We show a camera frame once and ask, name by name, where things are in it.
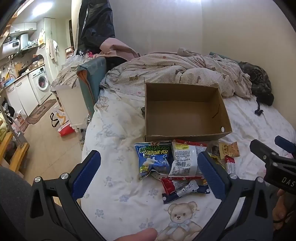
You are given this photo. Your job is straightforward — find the dark camouflage clothing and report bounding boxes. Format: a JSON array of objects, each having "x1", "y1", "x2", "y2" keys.
[{"x1": 238, "y1": 61, "x2": 274, "y2": 106}]

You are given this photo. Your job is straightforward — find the black knotted cord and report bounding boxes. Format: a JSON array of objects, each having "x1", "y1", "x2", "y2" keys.
[{"x1": 254, "y1": 96, "x2": 264, "y2": 116}]

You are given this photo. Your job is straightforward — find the white side table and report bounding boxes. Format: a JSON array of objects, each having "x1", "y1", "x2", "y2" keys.
[{"x1": 55, "y1": 86, "x2": 89, "y2": 128}]

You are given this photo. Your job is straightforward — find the checked bear-print duvet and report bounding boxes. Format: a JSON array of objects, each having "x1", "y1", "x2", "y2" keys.
[{"x1": 99, "y1": 47, "x2": 252, "y2": 99}]

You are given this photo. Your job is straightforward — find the small dark blue dotted packet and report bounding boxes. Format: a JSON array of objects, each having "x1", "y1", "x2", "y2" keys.
[{"x1": 162, "y1": 185, "x2": 211, "y2": 204}]

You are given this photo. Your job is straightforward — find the cardboard box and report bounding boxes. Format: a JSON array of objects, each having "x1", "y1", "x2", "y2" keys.
[{"x1": 144, "y1": 82, "x2": 233, "y2": 142}]

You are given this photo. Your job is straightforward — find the red and white shopping bag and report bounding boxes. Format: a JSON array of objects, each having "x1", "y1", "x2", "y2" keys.
[{"x1": 51, "y1": 108, "x2": 76, "y2": 137}]

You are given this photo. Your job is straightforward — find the wooden rack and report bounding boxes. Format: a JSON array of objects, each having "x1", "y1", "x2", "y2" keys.
[{"x1": 0, "y1": 120, "x2": 30, "y2": 172}]

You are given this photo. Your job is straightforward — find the black hanging jacket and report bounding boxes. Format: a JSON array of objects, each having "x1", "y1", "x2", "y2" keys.
[{"x1": 78, "y1": 0, "x2": 116, "y2": 53}]

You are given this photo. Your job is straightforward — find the blue cartoon snack packet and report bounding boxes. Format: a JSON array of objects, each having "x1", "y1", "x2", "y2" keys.
[{"x1": 134, "y1": 140, "x2": 173, "y2": 180}]

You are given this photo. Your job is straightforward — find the white washing machine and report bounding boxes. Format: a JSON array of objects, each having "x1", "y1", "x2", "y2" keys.
[{"x1": 28, "y1": 66, "x2": 52, "y2": 106}]

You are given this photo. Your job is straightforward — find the brown patterned rug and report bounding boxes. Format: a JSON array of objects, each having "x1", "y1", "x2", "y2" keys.
[{"x1": 25, "y1": 99, "x2": 57, "y2": 125}]

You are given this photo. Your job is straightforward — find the pile of light clothes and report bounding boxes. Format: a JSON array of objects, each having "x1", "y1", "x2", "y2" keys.
[{"x1": 51, "y1": 54, "x2": 86, "y2": 89}]

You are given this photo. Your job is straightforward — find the white red-trimmed snack packet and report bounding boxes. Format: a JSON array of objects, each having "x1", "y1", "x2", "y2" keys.
[{"x1": 168, "y1": 139, "x2": 208, "y2": 179}]

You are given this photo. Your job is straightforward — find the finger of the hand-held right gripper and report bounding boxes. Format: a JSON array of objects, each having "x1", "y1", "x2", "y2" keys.
[
  {"x1": 274, "y1": 136, "x2": 296, "y2": 160},
  {"x1": 249, "y1": 139, "x2": 281, "y2": 168}
]

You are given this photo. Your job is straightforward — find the person's left hand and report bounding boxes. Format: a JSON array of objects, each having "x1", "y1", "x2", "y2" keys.
[{"x1": 114, "y1": 227, "x2": 158, "y2": 241}]

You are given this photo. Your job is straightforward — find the person's right hand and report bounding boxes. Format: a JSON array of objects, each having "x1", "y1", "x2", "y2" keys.
[{"x1": 272, "y1": 189, "x2": 296, "y2": 230}]

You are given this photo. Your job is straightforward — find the yellow snack packet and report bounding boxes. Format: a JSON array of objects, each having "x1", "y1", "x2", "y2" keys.
[{"x1": 208, "y1": 152, "x2": 226, "y2": 168}]

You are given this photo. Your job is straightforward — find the teal pillow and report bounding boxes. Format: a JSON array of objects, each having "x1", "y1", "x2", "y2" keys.
[{"x1": 209, "y1": 51, "x2": 241, "y2": 63}]

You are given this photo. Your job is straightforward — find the pink cloth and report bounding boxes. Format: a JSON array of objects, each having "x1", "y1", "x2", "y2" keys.
[{"x1": 99, "y1": 37, "x2": 141, "y2": 62}]

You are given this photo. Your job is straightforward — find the teal padded board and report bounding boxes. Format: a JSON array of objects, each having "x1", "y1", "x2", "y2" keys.
[{"x1": 76, "y1": 57, "x2": 107, "y2": 116}]

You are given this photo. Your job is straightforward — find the tan orange snack packet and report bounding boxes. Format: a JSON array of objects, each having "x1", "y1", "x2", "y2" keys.
[{"x1": 218, "y1": 142, "x2": 238, "y2": 159}]

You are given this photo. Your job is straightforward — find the dark brown snack packet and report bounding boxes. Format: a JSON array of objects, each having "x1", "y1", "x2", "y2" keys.
[{"x1": 206, "y1": 141, "x2": 220, "y2": 158}]

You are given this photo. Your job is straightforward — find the small red candy packet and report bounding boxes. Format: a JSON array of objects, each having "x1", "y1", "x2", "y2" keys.
[{"x1": 224, "y1": 155, "x2": 236, "y2": 174}]

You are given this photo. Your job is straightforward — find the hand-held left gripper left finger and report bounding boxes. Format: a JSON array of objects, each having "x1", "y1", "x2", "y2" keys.
[{"x1": 24, "y1": 149, "x2": 107, "y2": 241}]

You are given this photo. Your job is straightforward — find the white kitchen cabinet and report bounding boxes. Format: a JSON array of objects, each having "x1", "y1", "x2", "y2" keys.
[{"x1": 5, "y1": 75, "x2": 40, "y2": 117}]

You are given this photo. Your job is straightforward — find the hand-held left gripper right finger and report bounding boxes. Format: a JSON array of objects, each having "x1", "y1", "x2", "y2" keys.
[{"x1": 197, "y1": 151, "x2": 275, "y2": 241}]

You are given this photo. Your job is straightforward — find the white water heater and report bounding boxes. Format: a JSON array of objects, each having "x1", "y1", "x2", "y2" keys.
[{"x1": 2, "y1": 39, "x2": 21, "y2": 55}]

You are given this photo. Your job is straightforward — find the white hanging towel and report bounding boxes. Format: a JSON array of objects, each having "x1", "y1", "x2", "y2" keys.
[{"x1": 47, "y1": 39, "x2": 59, "y2": 63}]

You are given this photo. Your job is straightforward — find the red and white snack packet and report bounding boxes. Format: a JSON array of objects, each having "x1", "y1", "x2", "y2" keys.
[{"x1": 161, "y1": 177, "x2": 200, "y2": 195}]

